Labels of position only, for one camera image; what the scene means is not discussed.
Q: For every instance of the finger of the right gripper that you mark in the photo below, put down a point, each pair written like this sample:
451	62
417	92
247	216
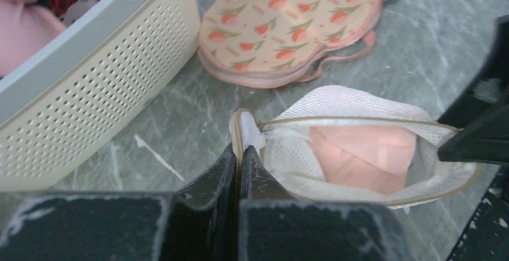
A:
481	110

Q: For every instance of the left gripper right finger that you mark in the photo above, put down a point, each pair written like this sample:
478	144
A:
275	225

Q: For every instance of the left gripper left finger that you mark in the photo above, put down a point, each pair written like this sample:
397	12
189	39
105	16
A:
188	224

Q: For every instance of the beige mesh laundry bag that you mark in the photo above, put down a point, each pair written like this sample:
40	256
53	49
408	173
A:
284	145

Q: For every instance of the pink bra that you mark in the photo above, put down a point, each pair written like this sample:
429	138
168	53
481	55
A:
372	157

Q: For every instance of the cream plastic laundry basket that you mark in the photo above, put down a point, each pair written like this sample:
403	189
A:
64	103

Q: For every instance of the floral pink laundry bag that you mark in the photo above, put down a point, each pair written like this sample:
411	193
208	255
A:
271	43

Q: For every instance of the pink garment in basket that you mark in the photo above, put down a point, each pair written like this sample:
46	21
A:
25	29

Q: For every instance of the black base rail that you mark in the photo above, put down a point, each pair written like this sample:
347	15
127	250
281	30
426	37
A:
485	236

